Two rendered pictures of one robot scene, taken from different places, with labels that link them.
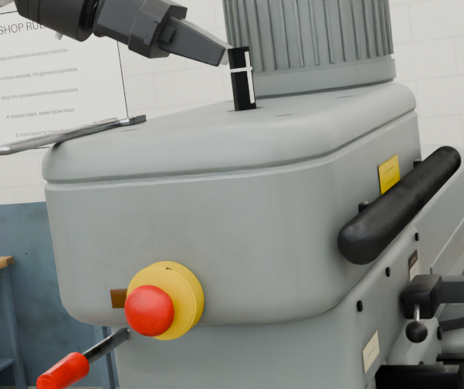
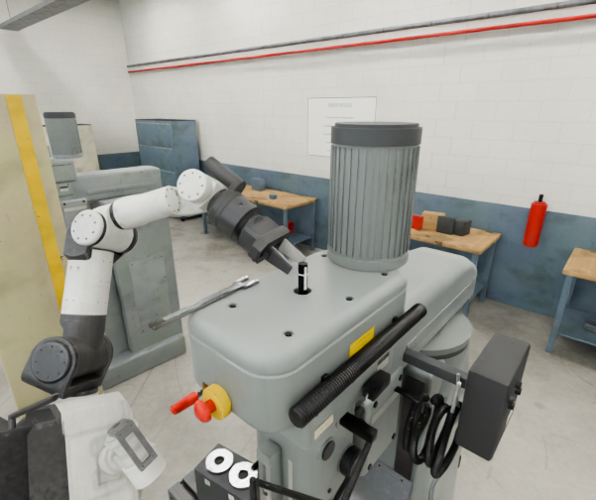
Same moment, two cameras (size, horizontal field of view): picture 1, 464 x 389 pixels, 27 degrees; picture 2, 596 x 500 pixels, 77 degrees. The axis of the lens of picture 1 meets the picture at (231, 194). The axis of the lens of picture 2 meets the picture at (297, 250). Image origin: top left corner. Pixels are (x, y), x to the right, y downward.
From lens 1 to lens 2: 0.49 m
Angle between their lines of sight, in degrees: 23
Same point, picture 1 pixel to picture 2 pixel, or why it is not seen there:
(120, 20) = (247, 243)
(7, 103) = (326, 136)
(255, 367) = not seen: hidden behind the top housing
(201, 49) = (281, 265)
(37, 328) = (321, 227)
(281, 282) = (259, 420)
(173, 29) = (269, 254)
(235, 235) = (243, 393)
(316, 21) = (362, 238)
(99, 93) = not seen: hidden behind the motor
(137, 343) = not seen: hidden behind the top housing
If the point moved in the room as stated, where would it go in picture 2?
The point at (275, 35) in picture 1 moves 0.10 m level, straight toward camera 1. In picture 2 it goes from (342, 238) to (328, 253)
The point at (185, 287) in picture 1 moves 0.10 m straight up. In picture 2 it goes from (220, 406) to (215, 356)
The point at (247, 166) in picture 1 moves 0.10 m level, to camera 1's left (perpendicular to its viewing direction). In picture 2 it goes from (249, 371) to (193, 357)
